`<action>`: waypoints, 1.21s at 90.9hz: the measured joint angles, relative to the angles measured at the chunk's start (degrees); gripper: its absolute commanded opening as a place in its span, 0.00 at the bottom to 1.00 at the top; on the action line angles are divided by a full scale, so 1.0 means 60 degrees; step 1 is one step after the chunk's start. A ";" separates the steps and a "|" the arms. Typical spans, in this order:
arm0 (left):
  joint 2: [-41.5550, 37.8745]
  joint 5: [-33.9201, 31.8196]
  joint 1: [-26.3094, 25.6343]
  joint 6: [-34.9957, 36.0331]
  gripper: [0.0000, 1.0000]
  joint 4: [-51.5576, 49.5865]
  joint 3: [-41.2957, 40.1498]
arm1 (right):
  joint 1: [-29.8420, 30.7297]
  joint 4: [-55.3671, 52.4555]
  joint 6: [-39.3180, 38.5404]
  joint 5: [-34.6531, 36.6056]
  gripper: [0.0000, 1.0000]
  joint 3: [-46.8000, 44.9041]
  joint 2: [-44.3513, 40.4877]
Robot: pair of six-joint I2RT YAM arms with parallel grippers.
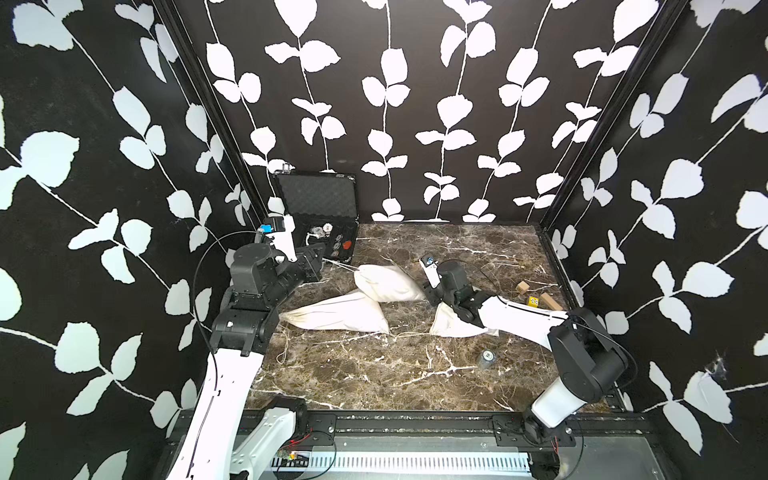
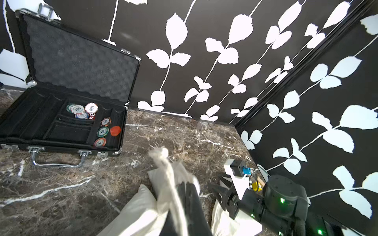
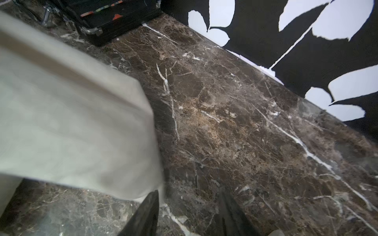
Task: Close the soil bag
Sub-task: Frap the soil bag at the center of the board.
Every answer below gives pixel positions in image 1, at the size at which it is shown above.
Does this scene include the tall white cloth bag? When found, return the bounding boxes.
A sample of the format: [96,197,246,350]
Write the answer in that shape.
[280,290,389,333]

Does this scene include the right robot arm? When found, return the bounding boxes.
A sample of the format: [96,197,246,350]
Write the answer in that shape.
[419,255,634,445]

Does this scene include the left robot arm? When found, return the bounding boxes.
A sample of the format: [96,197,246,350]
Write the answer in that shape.
[166,243,324,479]

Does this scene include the poker chip stack roll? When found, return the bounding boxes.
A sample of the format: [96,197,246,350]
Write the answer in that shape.
[478,350,497,369]

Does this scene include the white poker chips pile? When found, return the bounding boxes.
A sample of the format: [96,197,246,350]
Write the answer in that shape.
[309,223,333,238]

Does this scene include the poker chips in slot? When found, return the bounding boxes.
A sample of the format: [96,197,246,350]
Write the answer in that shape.
[331,235,343,258]

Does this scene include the black poker chip case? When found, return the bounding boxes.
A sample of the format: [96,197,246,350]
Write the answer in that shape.
[275,171,359,264]

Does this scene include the long wooden block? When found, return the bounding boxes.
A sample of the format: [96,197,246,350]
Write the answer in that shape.
[539,293,565,311]

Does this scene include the white perforated strip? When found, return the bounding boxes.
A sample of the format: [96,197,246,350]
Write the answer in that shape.
[268,451,531,476]

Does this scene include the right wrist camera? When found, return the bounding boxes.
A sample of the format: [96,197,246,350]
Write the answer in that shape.
[420,254,440,289]

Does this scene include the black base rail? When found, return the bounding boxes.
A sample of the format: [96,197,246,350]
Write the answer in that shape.
[292,410,653,450]

